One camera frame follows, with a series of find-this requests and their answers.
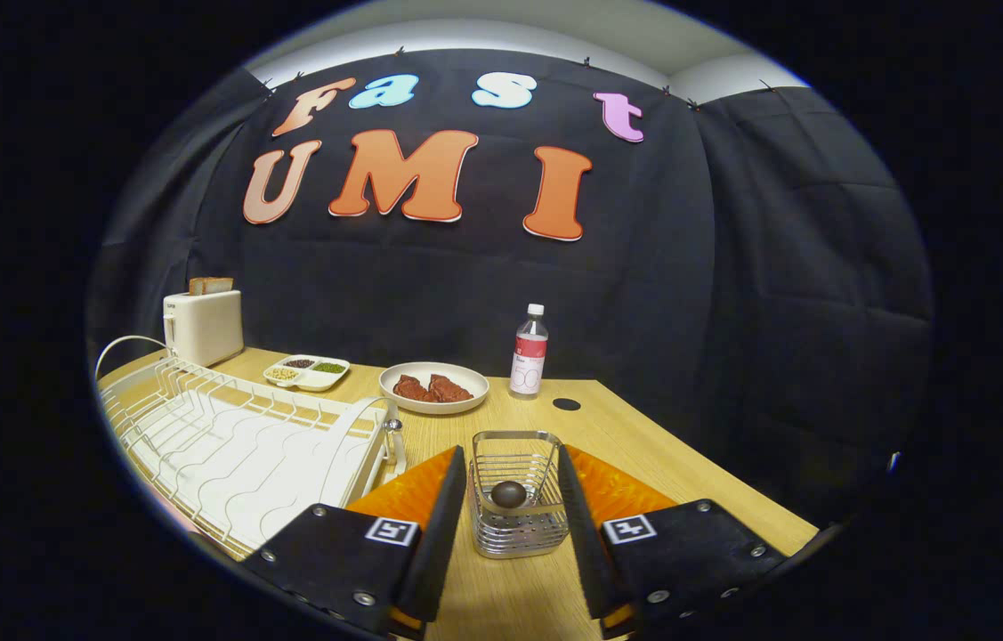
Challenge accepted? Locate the red label water bottle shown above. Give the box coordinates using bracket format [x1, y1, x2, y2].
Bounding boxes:
[509, 304, 549, 400]

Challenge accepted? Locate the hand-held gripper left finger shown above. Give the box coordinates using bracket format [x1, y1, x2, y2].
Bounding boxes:
[239, 445, 468, 637]

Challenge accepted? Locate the white divided dish with beans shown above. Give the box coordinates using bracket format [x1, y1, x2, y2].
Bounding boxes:
[263, 354, 351, 393]

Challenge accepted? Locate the metal wire basket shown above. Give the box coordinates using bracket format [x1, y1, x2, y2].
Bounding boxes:
[470, 430, 571, 560]

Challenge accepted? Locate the red meat slice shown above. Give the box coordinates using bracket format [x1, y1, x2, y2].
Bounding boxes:
[427, 374, 473, 403]
[392, 374, 438, 402]

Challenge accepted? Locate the white round plate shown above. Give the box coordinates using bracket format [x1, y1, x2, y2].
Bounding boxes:
[378, 361, 490, 416]

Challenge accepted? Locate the black backdrop cloth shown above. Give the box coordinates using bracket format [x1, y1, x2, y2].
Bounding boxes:
[87, 49, 936, 535]

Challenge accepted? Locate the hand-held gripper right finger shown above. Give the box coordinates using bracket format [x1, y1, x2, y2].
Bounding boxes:
[557, 442, 794, 637]

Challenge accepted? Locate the white wire dish rack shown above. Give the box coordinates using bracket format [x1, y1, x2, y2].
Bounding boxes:
[94, 336, 407, 560]

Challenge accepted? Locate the white toaster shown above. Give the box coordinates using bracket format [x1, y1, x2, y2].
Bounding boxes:
[163, 289, 245, 368]

